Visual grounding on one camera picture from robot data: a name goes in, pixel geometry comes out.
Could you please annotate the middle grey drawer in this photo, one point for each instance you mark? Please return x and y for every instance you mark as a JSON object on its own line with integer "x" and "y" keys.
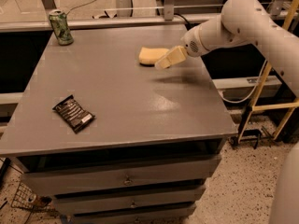
{"x": 129, "y": 199}

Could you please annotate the yellow sponge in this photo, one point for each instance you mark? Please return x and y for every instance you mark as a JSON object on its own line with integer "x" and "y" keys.
{"x": 149, "y": 56}

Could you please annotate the metal railing frame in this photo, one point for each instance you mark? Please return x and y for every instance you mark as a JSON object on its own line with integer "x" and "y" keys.
{"x": 33, "y": 15}

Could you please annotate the grey drawer cabinet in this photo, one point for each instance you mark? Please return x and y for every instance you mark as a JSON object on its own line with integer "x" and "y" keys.
{"x": 141, "y": 113}

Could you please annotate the top grey drawer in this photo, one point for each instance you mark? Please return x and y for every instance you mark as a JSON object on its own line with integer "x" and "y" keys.
{"x": 121, "y": 175}

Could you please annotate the yellow ladder frame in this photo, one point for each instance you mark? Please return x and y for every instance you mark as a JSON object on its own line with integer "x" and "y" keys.
{"x": 270, "y": 93}

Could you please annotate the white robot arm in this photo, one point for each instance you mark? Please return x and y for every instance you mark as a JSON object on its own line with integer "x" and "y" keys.
{"x": 242, "y": 22}

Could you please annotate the black rxbar chocolate wrapper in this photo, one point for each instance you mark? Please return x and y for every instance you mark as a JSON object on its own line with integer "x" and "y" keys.
{"x": 74, "y": 114}

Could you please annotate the grey drawer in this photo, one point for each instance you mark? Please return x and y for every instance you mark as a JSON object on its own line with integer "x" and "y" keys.
{"x": 129, "y": 199}
{"x": 121, "y": 175}
{"x": 136, "y": 215}

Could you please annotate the bottom grey drawer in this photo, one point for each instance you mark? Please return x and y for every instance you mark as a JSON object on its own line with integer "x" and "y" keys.
{"x": 136, "y": 215}

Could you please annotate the wire basket on floor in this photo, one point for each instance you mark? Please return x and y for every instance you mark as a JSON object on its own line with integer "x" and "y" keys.
{"x": 25, "y": 199}

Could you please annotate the green soda can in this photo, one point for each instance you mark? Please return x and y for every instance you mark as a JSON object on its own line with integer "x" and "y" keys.
{"x": 58, "y": 22}

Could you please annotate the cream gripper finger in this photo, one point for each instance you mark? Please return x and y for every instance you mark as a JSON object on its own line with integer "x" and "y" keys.
{"x": 177, "y": 54}
{"x": 164, "y": 62}

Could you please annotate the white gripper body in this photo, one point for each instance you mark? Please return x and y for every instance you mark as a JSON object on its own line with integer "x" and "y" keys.
{"x": 193, "y": 43}

